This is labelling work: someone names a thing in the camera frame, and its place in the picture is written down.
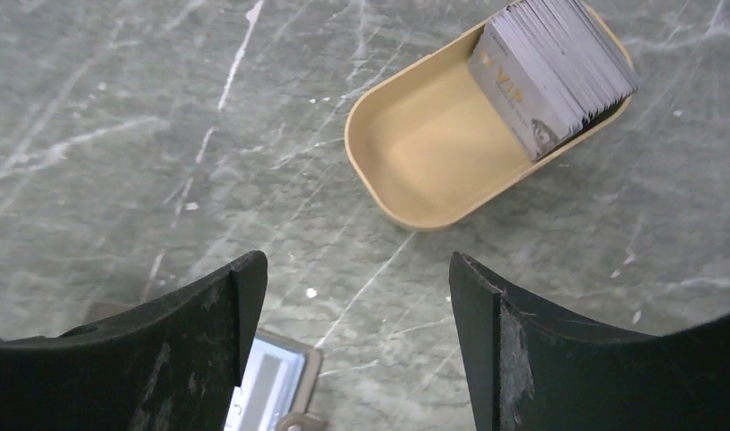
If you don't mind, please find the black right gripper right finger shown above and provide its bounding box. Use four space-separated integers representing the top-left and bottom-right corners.
448 252 730 430

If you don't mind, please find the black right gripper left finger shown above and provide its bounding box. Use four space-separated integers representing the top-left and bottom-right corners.
0 251 268 430

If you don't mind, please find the grey card holder wallet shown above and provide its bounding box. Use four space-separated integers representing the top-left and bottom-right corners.
224 329 327 431

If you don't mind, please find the stack of credit cards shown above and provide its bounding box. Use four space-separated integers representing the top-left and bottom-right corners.
468 0 640 162

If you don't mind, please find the beige oval tray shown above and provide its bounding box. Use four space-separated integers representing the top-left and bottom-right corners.
344 4 636 231

